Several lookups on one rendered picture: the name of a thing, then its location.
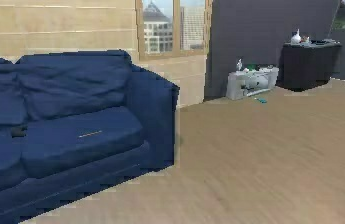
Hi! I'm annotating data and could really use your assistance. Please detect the wooden framed window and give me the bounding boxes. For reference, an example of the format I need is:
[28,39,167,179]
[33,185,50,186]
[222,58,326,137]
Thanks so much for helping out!
[135,0,213,61]

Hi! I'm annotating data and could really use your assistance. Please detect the yellow pencil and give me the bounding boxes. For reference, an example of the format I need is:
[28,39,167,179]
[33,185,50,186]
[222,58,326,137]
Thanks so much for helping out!
[78,130,103,138]

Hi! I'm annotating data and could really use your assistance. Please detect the blue sofa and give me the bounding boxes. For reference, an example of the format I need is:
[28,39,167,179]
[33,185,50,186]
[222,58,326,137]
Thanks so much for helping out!
[0,49,180,224]

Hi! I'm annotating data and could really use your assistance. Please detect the white vase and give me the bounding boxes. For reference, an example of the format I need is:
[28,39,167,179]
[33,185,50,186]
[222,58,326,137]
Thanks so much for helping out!
[290,28,302,45]

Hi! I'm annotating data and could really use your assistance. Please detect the black cabinet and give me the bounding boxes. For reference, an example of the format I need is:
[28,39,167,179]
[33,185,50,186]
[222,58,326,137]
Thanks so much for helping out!
[278,40,343,92]

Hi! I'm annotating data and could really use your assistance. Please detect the black remote control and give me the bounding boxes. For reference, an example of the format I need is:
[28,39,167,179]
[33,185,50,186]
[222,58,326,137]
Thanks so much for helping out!
[10,125,28,138]

